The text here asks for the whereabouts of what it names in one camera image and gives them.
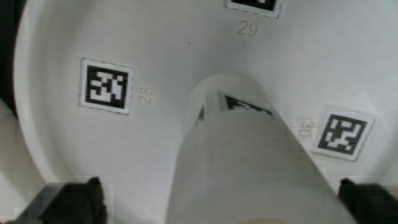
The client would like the white cylindrical table leg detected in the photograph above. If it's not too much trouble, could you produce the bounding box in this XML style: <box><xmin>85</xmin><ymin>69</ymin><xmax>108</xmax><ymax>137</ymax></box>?
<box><xmin>165</xmin><ymin>73</ymin><xmax>355</xmax><ymax>224</ymax></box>

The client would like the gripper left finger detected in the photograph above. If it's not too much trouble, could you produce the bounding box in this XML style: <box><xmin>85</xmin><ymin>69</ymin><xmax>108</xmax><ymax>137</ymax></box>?
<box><xmin>14</xmin><ymin>177</ymin><xmax>106</xmax><ymax>224</ymax></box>

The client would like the white round table top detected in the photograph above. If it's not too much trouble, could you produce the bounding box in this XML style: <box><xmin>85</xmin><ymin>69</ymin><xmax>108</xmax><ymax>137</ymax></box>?
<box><xmin>14</xmin><ymin>0</ymin><xmax>398</xmax><ymax>224</ymax></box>

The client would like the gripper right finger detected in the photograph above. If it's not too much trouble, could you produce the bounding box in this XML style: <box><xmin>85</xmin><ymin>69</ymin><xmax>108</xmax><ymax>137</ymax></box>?
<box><xmin>337</xmin><ymin>178</ymin><xmax>398</xmax><ymax>224</ymax></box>

